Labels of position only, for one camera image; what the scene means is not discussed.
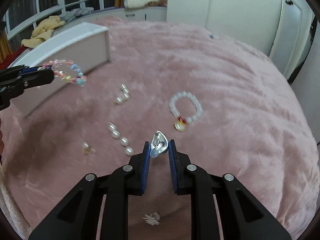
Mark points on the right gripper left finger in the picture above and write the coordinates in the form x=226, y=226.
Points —
x=97, y=207

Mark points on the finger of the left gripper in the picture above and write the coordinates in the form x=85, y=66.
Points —
x=29, y=77

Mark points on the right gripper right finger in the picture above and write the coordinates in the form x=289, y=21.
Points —
x=221, y=207

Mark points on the baroque pearl gold earring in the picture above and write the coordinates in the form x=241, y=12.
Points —
x=87, y=148

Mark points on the long four-pearl earring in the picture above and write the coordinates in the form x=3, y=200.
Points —
x=122, y=140

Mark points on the white bead bracelet gold charm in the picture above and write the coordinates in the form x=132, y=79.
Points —
x=186, y=108

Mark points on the silver teardrop earring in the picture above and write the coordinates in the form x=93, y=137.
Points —
x=159, y=144

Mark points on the red cloth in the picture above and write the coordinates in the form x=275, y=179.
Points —
x=13, y=56

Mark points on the yellow blanket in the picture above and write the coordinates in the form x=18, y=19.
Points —
x=43, y=32

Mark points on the white storage box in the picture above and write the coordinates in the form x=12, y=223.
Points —
x=86, y=44

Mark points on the silver spiky flower earring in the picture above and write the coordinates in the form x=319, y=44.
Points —
x=152, y=219

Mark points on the grey folded clothes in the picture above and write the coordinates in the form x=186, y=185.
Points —
x=72, y=15

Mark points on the curved pearl earring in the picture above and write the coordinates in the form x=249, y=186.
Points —
x=124, y=96

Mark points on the pink plush bedspread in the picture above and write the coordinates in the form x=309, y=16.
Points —
x=224, y=103

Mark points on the white window bench cabinet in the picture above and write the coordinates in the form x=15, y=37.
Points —
x=152, y=14

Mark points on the white door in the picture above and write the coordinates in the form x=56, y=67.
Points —
x=291, y=35

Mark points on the white wardrobe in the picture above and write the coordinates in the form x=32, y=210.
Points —
x=253, y=22

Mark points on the window frame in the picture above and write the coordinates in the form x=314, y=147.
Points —
x=26, y=14

